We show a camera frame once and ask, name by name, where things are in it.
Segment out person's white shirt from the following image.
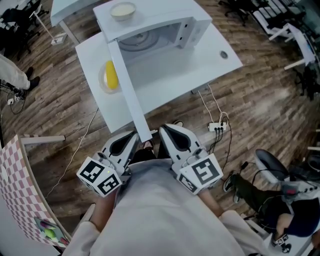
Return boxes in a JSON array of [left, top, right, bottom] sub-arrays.
[[63, 158, 271, 256]]

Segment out pink checkered table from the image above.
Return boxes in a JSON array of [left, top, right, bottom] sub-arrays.
[[0, 134, 74, 249]]

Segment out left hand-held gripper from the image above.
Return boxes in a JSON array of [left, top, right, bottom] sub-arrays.
[[76, 131, 140, 198]]

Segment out white microwave body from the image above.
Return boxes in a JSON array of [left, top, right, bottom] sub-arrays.
[[92, 0, 213, 55]]

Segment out yellow food piece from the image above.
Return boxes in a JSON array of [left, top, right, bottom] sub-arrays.
[[104, 60, 119, 90]]

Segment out grey office chair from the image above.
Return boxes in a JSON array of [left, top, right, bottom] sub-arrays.
[[254, 148, 292, 186]]

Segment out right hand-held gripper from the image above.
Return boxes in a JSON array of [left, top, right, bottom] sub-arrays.
[[159, 124, 224, 196]]

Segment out white stand with base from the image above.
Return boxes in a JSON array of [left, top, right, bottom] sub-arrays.
[[31, 4, 69, 46]]

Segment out white power strip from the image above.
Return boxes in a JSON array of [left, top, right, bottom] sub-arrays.
[[208, 121, 230, 133]]

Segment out white bowl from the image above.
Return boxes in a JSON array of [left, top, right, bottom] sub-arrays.
[[110, 1, 137, 22]]

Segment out black floor cables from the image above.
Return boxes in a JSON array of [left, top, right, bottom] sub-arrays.
[[0, 81, 27, 116]]

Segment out white power cable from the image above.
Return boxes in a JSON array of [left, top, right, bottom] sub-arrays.
[[197, 84, 230, 126]]

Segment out glass microwave turntable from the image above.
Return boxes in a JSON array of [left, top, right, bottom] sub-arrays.
[[118, 31, 163, 53]]

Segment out person's right forearm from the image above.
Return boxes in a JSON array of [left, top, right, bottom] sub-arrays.
[[197, 188, 224, 218]]

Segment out person's black trousers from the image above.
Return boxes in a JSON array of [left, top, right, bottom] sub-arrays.
[[128, 139, 173, 166]]

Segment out long white floor cable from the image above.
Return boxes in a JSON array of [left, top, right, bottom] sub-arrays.
[[44, 107, 100, 199]]

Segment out white desk with legs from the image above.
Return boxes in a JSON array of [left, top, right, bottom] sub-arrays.
[[50, 0, 101, 44]]

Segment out person's left forearm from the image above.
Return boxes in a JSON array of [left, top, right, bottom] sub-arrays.
[[89, 191, 119, 233]]

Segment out tray of toy fruit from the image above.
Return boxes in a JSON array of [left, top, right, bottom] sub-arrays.
[[34, 217, 71, 248]]

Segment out white table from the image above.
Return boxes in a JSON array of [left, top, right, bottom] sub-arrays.
[[74, 23, 244, 135]]

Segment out black office chair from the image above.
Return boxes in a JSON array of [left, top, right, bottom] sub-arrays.
[[0, 0, 50, 55], [218, 0, 261, 27]]

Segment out black power cables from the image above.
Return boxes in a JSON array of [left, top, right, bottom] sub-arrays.
[[207, 116, 233, 182]]

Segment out white microwave door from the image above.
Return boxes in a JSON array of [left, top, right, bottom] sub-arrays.
[[107, 39, 154, 142]]

